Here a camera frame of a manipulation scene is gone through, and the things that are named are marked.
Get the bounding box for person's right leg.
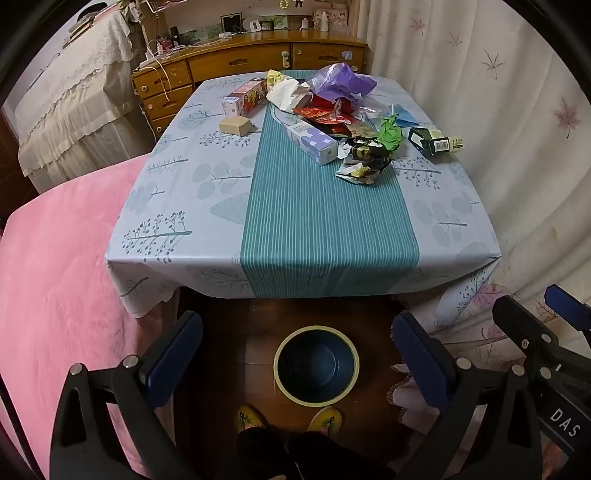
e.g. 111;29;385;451
288;431;398;480

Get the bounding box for green wrapper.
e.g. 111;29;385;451
378;115;403;151

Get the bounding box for table with teal-striped cloth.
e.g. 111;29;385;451
105;70;509;324

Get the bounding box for pink fuzzy blanket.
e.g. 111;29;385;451
0;154;181;480

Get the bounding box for dark green small box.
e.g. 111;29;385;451
408;127;465;158

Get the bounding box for beige small box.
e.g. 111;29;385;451
218;115;256;137

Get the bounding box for black gold crumpled wrapper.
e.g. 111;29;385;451
335;136;393;185

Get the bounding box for round cream waste bin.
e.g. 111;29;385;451
273;325;361;408

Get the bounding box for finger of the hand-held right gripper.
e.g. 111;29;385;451
544;285;591;352
492;295;561;384

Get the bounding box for person's leg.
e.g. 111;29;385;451
288;431;398;480
236;427;296;480

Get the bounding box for red snack wrapper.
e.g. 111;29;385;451
293;104;361;137

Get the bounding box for wooden desk with drawers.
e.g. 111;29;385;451
131;28;369;137

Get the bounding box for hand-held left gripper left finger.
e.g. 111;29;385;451
50;311;204;480

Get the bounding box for yellow slipper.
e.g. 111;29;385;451
307;406;345;433
236;404;269;435

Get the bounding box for person's left leg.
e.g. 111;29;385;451
236;427;296;480

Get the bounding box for white cable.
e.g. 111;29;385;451
136;39;232;100

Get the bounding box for purple plastic bag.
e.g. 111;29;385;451
305;63;378;103

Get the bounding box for white leaf print curtain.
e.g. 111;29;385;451
358;0;591;480

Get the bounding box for blue folded paper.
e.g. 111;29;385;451
392;104;421;127

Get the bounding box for white lace-covered furniture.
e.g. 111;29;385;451
14;7;153;195

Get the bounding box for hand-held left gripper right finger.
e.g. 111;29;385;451
392;310;543;480

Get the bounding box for white purple long carton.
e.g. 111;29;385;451
285;121;340;166

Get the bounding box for white crumpled paper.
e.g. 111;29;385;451
267;78;315;114

